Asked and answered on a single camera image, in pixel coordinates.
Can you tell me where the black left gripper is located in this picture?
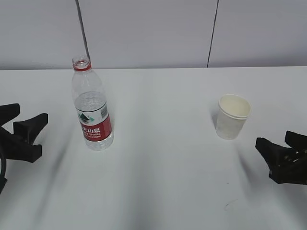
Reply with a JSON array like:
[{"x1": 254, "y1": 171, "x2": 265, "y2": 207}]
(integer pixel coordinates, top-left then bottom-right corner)
[{"x1": 0, "y1": 103, "x2": 48, "y2": 192}]

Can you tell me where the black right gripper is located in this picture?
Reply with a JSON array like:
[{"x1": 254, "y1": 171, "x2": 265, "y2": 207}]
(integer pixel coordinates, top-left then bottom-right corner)
[{"x1": 255, "y1": 130, "x2": 307, "y2": 184}]

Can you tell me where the white paper cup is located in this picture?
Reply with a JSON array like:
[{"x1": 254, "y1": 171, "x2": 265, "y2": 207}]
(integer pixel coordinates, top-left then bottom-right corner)
[
  {"x1": 218, "y1": 94, "x2": 251, "y2": 119},
  {"x1": 215, "y1": 106, "x2": 250, "y2": 140}
]

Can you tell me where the clear red-label water bottle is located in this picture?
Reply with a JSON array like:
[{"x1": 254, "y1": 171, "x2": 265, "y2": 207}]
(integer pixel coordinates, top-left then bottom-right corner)
[{"x1": 71, "y1": 55, "x2": 114, "y2": 151}]

